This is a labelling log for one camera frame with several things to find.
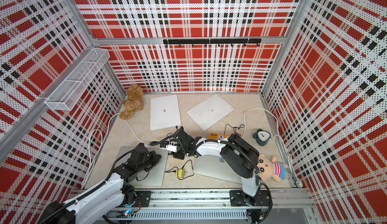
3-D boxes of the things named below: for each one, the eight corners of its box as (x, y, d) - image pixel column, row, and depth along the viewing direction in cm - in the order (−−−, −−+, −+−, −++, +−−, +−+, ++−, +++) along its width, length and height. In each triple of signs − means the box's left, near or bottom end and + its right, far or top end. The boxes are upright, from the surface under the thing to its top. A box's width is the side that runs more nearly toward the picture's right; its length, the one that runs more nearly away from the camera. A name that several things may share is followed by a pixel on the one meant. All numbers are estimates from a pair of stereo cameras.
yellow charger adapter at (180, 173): (176, 177, 82) (175, 175, 79) (177, 170, 84) (176, 168, 81) (186, 177, 82) (185, 175, 79) (186, 170, 84) (186, 168, 81)
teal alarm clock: (255, 146, 94) (257, 142, 90) (251, 132, 100) (253, 128, 96) (270, 146, 94) (273, 142, 90) (266, 132, 100) (268, 128, 96)
